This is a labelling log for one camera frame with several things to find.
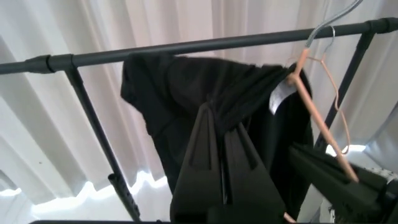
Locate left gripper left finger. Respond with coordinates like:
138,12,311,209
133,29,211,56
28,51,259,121
169,102,224,223

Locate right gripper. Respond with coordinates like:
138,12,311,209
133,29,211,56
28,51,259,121
287,144,398,224

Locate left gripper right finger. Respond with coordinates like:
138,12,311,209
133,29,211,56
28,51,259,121
223,123,286,223

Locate black t-shirt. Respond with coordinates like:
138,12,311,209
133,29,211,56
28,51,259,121
120,52,315,223

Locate white laundry basket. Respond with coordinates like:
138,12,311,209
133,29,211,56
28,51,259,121
369,166,398,183

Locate black clothes rack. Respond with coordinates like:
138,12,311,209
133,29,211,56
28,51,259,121
0,17,398,223

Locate white curtain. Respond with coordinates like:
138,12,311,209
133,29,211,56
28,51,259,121
0,0,398,207

